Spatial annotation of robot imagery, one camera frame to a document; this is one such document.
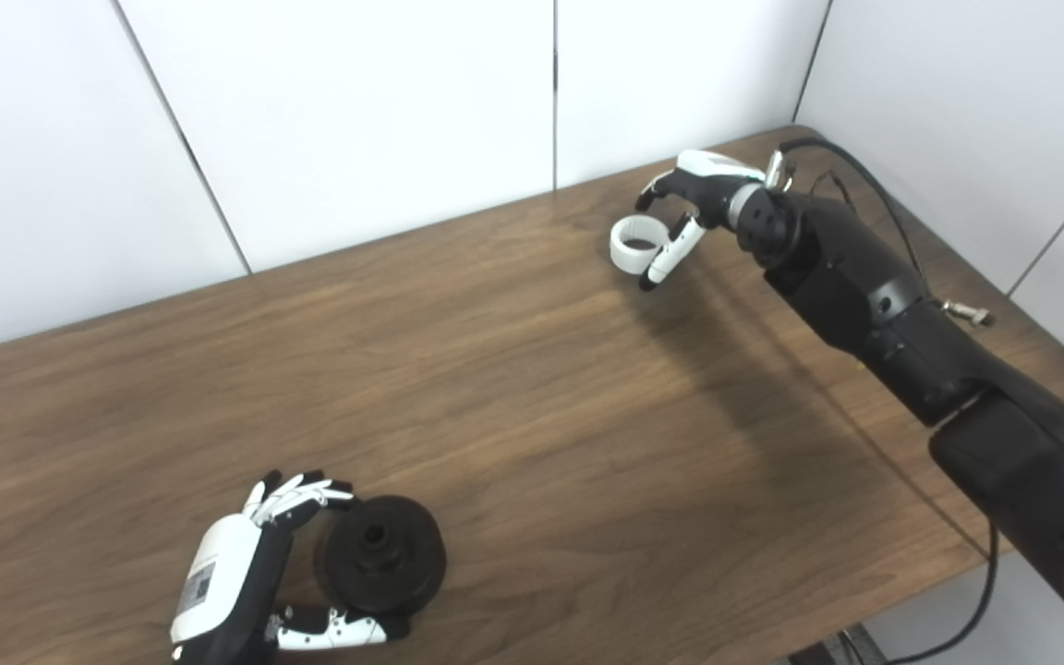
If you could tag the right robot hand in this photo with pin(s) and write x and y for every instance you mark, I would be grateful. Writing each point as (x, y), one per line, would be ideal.
(707, 180)

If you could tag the round black plastic part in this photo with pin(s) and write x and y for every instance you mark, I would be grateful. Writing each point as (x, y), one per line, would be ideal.
(403, 563)

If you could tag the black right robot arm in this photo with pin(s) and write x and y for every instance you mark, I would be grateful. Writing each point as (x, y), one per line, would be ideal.
(901, 323)

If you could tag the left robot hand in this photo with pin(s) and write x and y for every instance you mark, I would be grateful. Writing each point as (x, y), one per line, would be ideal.
(218, 573)

